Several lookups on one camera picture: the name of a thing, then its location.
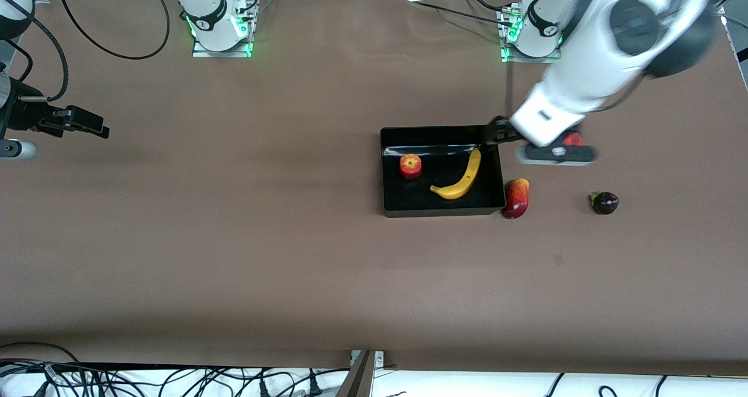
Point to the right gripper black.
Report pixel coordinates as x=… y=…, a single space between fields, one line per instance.
x=23 y=114

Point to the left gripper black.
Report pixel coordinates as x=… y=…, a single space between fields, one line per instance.
x=501 y=130

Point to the yellow banana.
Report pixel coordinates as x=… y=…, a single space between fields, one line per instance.
x=461 y=189

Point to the brown paper table cover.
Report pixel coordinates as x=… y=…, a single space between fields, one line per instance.
x=350 y=297

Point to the dark slanted frame strut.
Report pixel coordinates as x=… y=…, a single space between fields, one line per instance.
x=357 y=382

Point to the red mango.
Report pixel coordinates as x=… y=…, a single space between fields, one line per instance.
x=516 y=201

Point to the dark purple mangosteen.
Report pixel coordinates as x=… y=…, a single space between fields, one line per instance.
x=606 y=203

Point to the silver table edge bracket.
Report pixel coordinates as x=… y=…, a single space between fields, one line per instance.
x=378 y=358

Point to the silver corner bracket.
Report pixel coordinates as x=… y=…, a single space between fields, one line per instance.
x=722 y=18

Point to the black plastic tray box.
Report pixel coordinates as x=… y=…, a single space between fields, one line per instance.
x=421 y=201

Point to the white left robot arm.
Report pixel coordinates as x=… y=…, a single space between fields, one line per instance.
x=584 y=64

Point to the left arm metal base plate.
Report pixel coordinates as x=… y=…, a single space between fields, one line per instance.
x=508 y=55

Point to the red striped apple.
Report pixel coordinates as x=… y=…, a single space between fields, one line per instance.
x=411 y=166

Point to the red pomegranate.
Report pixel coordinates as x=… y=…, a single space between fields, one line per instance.
x=574 y=139

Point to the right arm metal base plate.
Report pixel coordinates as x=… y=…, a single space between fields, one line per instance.
x=201 y=52

